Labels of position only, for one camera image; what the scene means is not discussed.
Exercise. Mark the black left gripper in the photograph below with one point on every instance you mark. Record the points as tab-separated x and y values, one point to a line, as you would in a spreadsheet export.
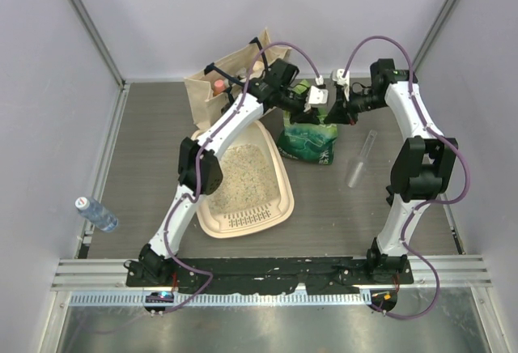
309	117

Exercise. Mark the clear water bottle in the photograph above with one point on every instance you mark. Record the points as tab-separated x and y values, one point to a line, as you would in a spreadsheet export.
96	213

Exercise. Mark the beige canvas tote bag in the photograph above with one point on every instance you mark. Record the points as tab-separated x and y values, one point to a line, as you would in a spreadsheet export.
206	109

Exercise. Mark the cream plastic litter box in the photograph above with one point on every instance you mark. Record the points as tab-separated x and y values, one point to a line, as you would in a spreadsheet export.
255	219

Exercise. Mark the perforated cable duct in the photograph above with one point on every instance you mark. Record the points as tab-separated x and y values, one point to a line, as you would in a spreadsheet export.
165	299

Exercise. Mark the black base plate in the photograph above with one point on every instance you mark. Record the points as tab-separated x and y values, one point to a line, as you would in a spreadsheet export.
267	276

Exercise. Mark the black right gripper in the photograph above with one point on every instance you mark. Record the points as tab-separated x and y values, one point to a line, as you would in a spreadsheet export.
343	111

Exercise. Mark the cat litter pile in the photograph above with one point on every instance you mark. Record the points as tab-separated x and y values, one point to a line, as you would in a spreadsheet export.
248	181

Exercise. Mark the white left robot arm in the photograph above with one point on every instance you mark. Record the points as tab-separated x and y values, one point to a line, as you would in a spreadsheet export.
199	170

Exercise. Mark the green litter bag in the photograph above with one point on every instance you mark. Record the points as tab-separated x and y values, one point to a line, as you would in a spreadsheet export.
307	142

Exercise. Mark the pink capped bottle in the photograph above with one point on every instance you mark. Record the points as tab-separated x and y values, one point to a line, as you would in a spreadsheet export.
219	87

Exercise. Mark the clear plastic scoop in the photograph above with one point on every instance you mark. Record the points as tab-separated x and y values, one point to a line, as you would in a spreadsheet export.
358	165

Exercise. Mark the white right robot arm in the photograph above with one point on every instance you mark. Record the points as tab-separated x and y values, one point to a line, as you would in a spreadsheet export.
420	173

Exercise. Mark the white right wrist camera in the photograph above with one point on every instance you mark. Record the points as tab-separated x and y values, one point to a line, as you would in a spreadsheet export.
341	80

